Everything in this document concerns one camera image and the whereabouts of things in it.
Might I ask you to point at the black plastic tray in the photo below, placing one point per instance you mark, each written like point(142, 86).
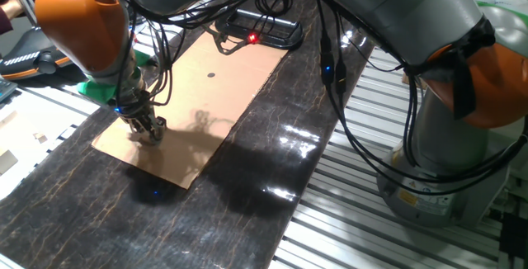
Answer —
point(288, 38)

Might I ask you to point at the dark marble pattern mat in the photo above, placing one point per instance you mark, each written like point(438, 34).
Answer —
point(247, 219)

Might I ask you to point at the black keyboard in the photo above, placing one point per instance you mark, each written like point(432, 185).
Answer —
point(6, 89)

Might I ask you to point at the orange black teach pendant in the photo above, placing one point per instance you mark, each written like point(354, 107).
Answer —
point(24, 60)

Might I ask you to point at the white paper sheet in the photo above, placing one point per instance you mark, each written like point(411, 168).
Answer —
point(41, 166)

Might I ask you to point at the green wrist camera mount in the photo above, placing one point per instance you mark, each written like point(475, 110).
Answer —
point(97, 91)

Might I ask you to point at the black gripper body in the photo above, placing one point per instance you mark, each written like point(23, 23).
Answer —
point(136, 110)

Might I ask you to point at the large wooden block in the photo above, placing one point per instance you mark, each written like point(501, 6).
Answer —
point(7, 161)

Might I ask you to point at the brown cardboard sheet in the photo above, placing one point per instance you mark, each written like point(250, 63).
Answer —
point(206, 104)

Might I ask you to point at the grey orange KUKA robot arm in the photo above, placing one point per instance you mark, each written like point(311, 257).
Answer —
point(82, 21)

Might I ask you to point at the thin wooden plank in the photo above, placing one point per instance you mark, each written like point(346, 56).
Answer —
point(8, 119)

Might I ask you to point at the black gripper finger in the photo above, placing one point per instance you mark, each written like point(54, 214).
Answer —
point(133, 124)
point(159, 130)

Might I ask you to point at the tiny wooden cube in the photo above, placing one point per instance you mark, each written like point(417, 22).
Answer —
point(40, 138)

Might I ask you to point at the forearm in dark red sleeve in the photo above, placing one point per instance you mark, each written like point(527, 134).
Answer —
point(8, 11)

